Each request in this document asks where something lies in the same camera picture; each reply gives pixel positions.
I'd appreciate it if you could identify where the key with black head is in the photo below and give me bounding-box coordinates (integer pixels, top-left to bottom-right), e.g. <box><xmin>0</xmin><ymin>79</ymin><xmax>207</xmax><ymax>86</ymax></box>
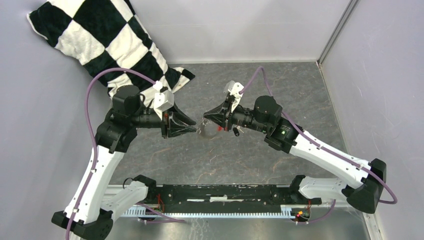
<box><xmin>232</xmin><ymin>125</ymin><xmax>244</xmax><ymax>137</ymax></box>

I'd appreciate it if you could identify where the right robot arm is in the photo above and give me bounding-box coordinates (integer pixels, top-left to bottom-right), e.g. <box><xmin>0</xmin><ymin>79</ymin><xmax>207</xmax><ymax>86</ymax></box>
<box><xmin>203</xmin><ymin>95</ymin><xmax>387</xmax><ymax>214</ymax></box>

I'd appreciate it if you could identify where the toothed cable duct strip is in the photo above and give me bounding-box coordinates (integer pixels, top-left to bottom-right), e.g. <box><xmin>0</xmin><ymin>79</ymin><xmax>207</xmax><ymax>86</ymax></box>
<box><xmin>121</xmin><ymin>205</ymin><xmax>304</xmax><ymax>220</ymax></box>

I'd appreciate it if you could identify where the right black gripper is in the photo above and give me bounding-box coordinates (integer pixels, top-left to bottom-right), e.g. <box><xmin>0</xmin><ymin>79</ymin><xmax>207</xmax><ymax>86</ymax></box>
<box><xmin>204</xmin><ymin>96</ymin><xmax>270</xmax><ymax>134</ymax></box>

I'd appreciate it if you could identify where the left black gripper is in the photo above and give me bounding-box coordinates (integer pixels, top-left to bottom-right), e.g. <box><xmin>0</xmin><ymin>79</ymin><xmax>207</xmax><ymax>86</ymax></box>
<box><xmin>130</xmin><ymin>99</ymin><xmax>197</xmax><ymax>139</ymax></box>

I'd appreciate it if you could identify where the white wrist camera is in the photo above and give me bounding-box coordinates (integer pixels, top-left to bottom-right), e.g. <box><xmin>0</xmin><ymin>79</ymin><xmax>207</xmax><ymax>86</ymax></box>
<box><xmin>223</xmin><ymin>80</ymin><xmax>244</xmax><ymax>113</ymax></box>
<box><xmin>153</xmin><ymin>90</ymin><xmax>175</xmax><ymax>120</ymax></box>

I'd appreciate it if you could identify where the keyring loop with red tag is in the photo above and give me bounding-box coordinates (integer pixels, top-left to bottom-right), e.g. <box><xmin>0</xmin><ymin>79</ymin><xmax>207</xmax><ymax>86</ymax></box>
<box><xmin>197</xmin><ymin>119</ymin><xmax>221</xmax><ymax>140</ymax></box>

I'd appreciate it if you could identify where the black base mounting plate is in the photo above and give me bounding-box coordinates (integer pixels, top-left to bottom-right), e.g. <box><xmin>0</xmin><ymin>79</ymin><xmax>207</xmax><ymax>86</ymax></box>
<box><xmin>141</xmin><ymin>184</ymin><xmax>323</xmax><ymax>214</ymax></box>

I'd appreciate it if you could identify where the corner aluminium profile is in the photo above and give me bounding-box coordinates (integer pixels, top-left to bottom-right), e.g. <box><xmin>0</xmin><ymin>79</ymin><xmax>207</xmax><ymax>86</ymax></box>
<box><xmin>316</xmin><ymin>0</ymin><xmax>360</xmax><ymax>68</ymax></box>

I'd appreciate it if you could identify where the aluminium frame rail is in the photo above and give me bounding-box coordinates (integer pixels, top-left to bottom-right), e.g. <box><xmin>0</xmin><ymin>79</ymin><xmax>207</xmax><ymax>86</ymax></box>
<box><xmin>97</xmin><ymin>177</ymin><xmax>378</xmax><ymax>219</ymax></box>

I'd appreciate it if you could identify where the black white checkered cloth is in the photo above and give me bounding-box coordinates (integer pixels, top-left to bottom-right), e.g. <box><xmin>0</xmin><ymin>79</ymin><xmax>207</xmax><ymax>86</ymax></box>
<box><xmin>27</xmin><ymin>0</ymin><xmax>195</xmax><ymax>104</ymax></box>

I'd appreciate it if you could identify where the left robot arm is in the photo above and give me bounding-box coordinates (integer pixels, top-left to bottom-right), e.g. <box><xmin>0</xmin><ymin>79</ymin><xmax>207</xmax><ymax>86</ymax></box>
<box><xmin>51</xmin><ymin>85</ymin><xmax>196</xmax><ymax>240</ymax></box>

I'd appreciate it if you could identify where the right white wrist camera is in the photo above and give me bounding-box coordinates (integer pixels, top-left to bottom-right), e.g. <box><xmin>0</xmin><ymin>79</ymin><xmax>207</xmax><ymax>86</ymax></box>
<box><xmin>223</xmin><ymin>80</ymin><xmax>244</xmax><ymax>113</ymax></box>

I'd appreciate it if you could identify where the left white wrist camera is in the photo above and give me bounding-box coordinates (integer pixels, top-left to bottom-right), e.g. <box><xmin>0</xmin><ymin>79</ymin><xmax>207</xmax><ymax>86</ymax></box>
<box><xmin>153</xmin><ymin>90</ymin><xmax>175</xmax><ymax>120</ymax></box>

